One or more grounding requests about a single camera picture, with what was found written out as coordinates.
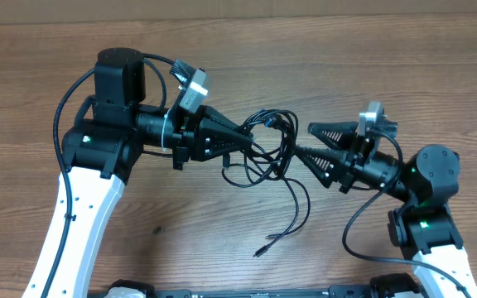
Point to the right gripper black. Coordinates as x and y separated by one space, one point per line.
354 155

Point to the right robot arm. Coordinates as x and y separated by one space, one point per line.
423 227

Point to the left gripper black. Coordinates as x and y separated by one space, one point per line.
190 134

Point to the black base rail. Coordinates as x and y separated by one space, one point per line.
340 291

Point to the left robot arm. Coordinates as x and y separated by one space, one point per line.
97 155

